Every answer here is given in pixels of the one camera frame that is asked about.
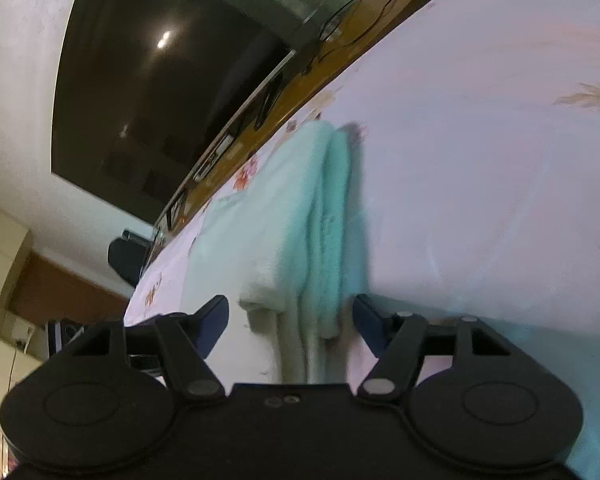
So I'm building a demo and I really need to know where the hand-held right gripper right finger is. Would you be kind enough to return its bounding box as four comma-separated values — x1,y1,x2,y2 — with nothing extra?
352,294,518,406

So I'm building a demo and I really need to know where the white towel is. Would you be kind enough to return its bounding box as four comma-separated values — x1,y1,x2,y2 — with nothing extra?
180,120,371,386

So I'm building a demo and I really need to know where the black flat screen television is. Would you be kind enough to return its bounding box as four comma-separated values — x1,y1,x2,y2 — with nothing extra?
50,0,297,225

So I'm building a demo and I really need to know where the black chair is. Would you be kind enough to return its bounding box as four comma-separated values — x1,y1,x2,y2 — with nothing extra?
107,236,148,287

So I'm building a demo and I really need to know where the wooden television stand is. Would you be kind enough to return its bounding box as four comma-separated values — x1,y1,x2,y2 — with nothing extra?
150,0,442,243

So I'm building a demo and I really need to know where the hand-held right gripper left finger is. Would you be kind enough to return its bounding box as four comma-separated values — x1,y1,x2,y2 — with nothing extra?
70,295,229,403

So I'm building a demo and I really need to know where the cream cabinet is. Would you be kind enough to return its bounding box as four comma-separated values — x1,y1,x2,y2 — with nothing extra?
0,199,48,480

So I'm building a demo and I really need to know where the silver set-top box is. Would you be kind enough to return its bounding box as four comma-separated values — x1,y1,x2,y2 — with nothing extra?
194,134,234,182

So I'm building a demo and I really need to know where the black cable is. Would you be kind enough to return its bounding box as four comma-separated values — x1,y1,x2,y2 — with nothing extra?
302,0,406,73

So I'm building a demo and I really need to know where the pink floral bed sheet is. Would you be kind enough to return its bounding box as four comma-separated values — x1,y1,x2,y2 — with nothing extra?
122,0,600,471

